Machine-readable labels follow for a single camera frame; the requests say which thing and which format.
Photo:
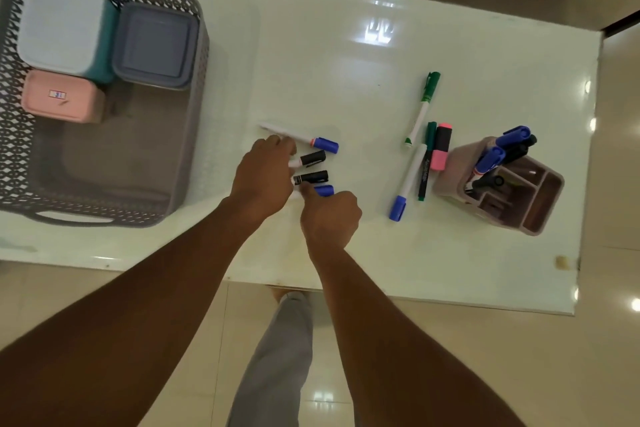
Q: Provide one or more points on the slim white marker blue cap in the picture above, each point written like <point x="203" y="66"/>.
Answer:
<point x="515" y="133"/>

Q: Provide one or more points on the teal box with white lid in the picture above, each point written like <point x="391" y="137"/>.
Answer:
<point x="60" y="21"/>

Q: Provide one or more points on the red label marker blue cap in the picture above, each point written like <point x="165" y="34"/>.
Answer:
<point x="490" y="160"/>

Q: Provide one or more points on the pink highlighter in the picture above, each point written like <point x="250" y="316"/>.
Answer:
<point x="440" y="151"/>

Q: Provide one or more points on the white table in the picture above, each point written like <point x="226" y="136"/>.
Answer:
<point x="325" y="41"/>

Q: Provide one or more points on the person's right forearm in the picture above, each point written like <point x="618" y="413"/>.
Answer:
<point x="400" y="351"/>

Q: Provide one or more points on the black pen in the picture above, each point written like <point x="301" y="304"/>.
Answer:
<point x="529" y="140"/>

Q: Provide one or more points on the blue-grey plastic box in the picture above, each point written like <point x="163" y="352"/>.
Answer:
<point x="155" y="44"/>

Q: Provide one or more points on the person's right hand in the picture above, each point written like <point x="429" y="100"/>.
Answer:
<point x="330" y="221"/>

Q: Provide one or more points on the person's left hand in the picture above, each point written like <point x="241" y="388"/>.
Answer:
<point x="262" y="176"/>

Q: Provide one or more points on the white marker green cap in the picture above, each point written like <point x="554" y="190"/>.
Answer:
<point x="432" y="81"/>

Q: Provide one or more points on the person's left forearm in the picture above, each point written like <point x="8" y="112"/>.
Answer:
<point x="125" y="331"/>

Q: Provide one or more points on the pink desk organizer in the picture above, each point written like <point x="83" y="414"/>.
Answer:
<point x="520" y="201"/>

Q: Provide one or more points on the white marker black cap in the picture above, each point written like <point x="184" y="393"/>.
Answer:
<point x="515" y="154"/>
<point x="487" y="182"/>
<point x="311" y="177"/>
<point x="312" y="158"/>

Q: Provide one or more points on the person's grey trousers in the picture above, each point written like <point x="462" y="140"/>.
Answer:
<point x="275" y="366"/>

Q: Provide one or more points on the small pink box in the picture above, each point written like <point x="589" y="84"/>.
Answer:
<point x="65" y="96"/>

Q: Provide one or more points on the person's bare foot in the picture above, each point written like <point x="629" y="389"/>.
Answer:
<point x="280" y="294"/>

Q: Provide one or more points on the grey perforated plastic basket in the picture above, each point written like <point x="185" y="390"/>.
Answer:
<point x="120" y="161"/>

